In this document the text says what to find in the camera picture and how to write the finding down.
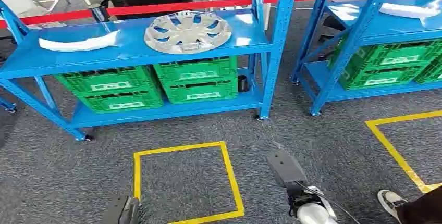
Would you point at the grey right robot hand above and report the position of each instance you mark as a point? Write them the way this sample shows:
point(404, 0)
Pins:
point(302, 198)

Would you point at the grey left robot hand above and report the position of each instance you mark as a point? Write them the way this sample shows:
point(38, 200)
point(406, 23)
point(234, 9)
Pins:
point(133, 212)

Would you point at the person's foot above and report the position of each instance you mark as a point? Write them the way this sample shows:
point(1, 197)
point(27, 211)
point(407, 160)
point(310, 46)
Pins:
point(390, 201)

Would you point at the green plastic crate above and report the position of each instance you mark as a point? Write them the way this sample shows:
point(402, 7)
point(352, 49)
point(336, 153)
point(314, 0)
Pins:
point(202, 91)
point(121, 101)
point(397, 54)
point(380, 76)
point(103, 79)
point(197, 69)
point(431, 74)

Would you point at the person's leg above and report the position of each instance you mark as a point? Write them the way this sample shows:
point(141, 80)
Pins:
point(423, 210)

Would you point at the black cup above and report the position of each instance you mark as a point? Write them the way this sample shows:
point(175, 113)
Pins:
point(242, 83)

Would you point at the blue steel shelf rack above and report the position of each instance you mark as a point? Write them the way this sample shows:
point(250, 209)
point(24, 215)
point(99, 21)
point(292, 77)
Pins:
point(390, 25)
point(138, 48)

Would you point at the white curved plastic part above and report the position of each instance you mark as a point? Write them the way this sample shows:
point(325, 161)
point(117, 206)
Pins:
point(76, 45)
point(407, 10)

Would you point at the silver wheel hubcap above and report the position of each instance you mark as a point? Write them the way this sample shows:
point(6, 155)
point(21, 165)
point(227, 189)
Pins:
point(188, 31)

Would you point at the red barrier tape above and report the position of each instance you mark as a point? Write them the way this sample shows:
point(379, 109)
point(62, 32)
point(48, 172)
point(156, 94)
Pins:
point(172, 7)

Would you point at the barrier stanchion post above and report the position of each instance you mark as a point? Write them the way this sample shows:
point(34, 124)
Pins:
point(99, 12)

